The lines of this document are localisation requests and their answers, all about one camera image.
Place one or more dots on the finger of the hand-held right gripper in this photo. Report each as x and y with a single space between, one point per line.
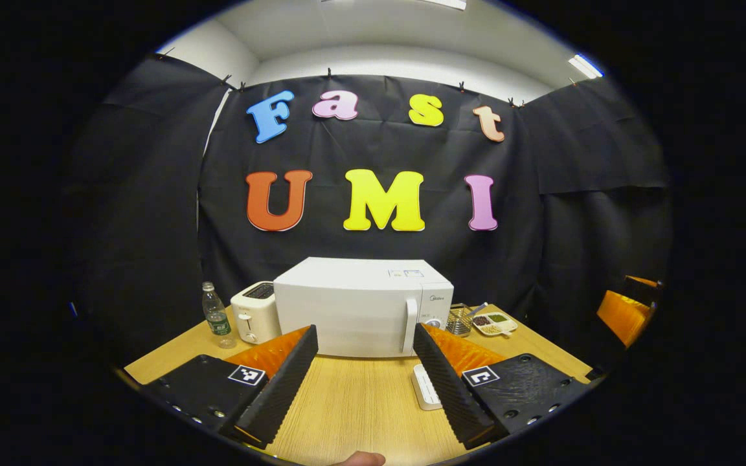
622 314

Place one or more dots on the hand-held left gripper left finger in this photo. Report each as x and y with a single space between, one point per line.
282 388

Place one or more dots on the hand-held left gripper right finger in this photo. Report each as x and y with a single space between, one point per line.
454 395

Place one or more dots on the white microwave oven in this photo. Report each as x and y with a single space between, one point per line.
347 310

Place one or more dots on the white rectangular dish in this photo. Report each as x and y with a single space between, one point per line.
423 388

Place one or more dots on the white toaster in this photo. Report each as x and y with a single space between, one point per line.
253 317

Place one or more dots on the white divided condiment dish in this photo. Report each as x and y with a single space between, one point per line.
496 323

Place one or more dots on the black backdrop cloth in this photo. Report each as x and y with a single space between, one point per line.
574 246

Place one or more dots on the metal spoon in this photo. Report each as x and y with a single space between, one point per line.
478 309

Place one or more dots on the clear plastic water bottle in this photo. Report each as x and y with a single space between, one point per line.
217 320

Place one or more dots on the small ceiling light panel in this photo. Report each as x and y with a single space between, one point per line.
585 66

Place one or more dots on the large ceiling light panel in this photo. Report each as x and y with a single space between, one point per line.
441 3

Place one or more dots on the black bracket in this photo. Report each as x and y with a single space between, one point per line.
596 373

